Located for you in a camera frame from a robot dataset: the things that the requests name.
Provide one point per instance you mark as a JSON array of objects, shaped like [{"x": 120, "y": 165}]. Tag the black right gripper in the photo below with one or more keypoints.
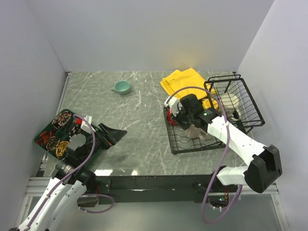
[{"x": 181, "y": 109}]

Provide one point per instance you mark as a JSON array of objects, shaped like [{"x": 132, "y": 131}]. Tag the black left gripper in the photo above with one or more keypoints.
[{"x": 111, "y": 136}]

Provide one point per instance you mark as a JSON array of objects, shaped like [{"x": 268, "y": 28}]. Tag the yellow mug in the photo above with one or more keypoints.
[{"x": 207, "y": 103}]

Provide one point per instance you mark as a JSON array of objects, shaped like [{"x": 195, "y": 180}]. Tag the pink mug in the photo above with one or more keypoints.
[{"x": 193, "y": 133}]

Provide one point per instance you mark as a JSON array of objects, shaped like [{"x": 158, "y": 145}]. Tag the red mug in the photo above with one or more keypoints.
[{"x": 170, "y": 119}]

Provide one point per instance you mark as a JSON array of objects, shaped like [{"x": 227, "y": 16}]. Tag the small teal cup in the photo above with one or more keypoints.
[{"x": 122, "y": 87}]

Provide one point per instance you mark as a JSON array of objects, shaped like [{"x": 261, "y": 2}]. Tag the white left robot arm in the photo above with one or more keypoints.
[{"x": 70, "y": 178}]

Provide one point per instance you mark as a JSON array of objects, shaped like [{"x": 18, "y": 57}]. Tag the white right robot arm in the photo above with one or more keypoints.
[{"x": 262, "y": 163}]

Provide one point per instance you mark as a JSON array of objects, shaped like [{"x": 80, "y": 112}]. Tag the yellow cloth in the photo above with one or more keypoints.
[{"x": 180, "y": 79}]

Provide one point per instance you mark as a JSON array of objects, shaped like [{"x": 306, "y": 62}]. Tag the green organizer tray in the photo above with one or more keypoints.
[{"x": 55, "y": 137}]

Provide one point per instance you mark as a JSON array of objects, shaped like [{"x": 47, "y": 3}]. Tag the black front base bar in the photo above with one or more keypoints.
[{"x": 142, "y": 189}]

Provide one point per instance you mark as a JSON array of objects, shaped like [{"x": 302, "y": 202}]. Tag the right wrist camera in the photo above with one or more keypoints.
[{"x": 173, "y": 104}]

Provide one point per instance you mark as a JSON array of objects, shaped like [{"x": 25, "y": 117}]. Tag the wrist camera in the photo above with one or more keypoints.
[
  {"x": 173, "y": 104},
  {"x": 84, "y": 125}
]

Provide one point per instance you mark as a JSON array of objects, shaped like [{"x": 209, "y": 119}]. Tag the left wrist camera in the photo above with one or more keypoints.
[{"x": 84, "y": 125}]

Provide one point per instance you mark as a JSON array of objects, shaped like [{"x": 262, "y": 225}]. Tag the black wire dish rack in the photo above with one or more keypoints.
[{"x": 251, "y": 116}]

